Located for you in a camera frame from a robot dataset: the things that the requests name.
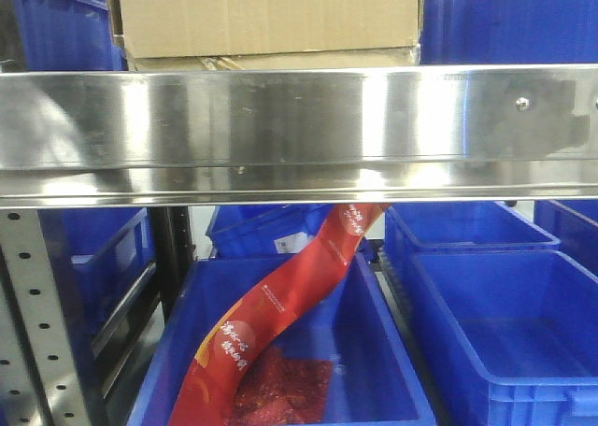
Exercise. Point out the red packaged item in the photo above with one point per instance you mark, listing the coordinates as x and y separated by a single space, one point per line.
278 390

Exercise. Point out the red printed paper banner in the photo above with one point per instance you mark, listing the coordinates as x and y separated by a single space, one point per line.
272 305

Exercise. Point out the blue plastic bin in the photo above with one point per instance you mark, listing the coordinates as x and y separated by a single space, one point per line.
373 380
429 227
510 337
67 35
509 32
96 254

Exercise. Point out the stainless steel shelf beam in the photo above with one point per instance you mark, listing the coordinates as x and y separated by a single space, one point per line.
423 133

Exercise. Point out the perforated metal shelf upright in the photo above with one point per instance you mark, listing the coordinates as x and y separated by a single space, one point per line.
38 366

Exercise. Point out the large brown cardboard box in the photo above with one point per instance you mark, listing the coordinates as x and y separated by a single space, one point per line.
225 35

